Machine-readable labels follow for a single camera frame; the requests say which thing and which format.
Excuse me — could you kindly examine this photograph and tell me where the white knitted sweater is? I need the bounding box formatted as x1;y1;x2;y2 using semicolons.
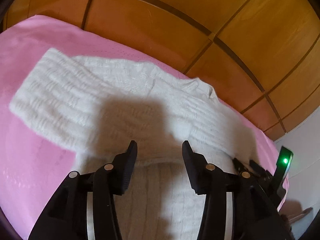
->
10;48;257;239

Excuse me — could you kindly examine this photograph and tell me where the pink bed cover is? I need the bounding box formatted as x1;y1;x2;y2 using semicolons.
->
0;15;290;240

